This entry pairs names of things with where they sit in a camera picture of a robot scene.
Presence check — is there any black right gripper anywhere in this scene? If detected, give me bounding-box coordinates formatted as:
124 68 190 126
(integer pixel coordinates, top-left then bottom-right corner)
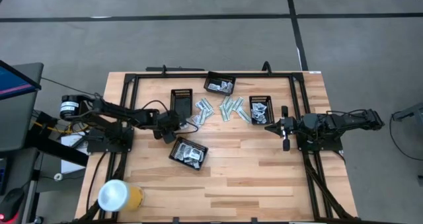
264 105 302 152

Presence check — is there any black slotted plastic basket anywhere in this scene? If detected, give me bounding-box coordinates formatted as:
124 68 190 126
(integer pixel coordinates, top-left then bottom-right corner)
168 136 209 170
170 88 194 119
204 71 237 96
249 95 275 126

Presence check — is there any black flat bar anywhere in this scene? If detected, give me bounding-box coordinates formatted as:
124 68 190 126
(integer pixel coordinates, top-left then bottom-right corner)
145 66 206 72

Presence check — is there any yellow tub with white lid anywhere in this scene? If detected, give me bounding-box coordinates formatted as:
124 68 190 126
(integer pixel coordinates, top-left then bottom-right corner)
97 179 145 213

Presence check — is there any white paper sheet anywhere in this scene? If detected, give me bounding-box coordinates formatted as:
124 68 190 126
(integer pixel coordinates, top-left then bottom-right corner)
60 133 87 174

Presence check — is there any black desk support beam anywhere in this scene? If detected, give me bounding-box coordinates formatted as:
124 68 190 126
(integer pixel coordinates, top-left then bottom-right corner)
25 131 90 168

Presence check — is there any grey stand base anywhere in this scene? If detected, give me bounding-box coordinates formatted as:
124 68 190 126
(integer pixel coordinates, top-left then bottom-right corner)
391 101 423 122

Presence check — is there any computer monitor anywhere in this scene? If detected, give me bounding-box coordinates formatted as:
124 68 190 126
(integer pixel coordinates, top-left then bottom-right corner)
0 59 42 101

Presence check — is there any black computer mouse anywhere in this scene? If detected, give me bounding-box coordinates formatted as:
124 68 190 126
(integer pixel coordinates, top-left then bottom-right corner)
0 188 26 222

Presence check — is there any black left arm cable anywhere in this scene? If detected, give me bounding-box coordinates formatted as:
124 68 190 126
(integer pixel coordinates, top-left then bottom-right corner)
141 100 170 114

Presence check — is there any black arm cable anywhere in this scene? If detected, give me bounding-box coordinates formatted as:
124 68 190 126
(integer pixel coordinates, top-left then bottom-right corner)
141 100 170 114
325 109 366 116

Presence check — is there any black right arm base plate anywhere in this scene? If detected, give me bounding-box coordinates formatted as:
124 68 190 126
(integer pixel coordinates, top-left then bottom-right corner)
295 131 344 152

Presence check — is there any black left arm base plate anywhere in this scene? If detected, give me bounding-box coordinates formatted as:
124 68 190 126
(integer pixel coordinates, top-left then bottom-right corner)
86 121 135 154

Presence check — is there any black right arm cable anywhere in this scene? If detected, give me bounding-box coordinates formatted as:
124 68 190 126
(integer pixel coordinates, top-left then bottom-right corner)
325 109 366 116

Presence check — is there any black cable beside table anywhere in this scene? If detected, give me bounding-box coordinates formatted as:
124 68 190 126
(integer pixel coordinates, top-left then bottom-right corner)
85 151 110 215

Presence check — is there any yellow cable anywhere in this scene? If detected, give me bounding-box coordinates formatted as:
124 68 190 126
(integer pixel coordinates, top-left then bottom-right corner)
32 121 90 134

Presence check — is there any black looped floor cable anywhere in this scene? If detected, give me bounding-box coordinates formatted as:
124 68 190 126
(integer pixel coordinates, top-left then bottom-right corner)
389 113 423 162

